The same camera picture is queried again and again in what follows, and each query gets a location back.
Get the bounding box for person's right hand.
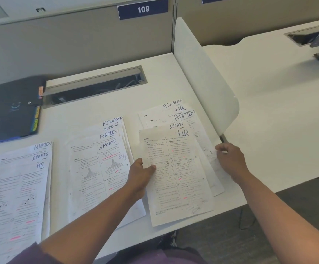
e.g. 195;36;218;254
215;142;250;185

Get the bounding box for person's left hand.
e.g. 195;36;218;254
124;158;157;201

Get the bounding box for printed paper sheet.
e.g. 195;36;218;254
167;109;226;197
0;141;54;239
139;128;216;228
0;151;52;242
67;136;147;231
69;128;134;165
86;116;127;143
82;122;130;151
138;98;184;131
0;159;51;261
142;104;194;129
139;120;218;187

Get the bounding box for person's left forearm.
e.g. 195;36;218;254
37;184;146;264

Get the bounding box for person's right forearm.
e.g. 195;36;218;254
235;168;319;264

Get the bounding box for person's black shoe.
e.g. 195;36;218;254
156;229;179;250

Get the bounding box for white desk divider panel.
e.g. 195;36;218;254
173;16;240;138

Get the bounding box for person's purple shirt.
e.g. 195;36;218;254
8;241;207;264

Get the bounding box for yellow index tabs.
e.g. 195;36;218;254
31;105;41;133

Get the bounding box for beige cubicle partition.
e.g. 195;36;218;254
0;0;177;91
175;0;319;47

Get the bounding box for black expanding file folder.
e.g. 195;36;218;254
0;75;48;146

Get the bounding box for thin black floor cable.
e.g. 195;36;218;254
238;207;256;230

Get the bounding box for grey metal cable tray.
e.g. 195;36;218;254
42;65;148;109
284;24;319;47

